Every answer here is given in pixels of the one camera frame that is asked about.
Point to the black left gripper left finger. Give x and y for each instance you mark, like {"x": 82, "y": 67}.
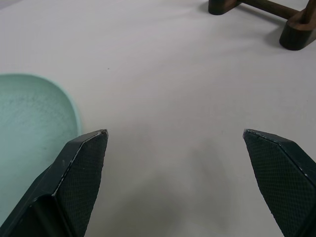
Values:
{"x": 66, "y": 187}

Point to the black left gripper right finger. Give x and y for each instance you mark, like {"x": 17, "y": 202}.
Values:
{"x": 284, "y": 177}

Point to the dark wooden rack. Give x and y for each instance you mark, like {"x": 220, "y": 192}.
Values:
{"x": 291, "y": 27}

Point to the green plate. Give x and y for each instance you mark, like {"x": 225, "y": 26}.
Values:
{"x": 29, "y": 123}

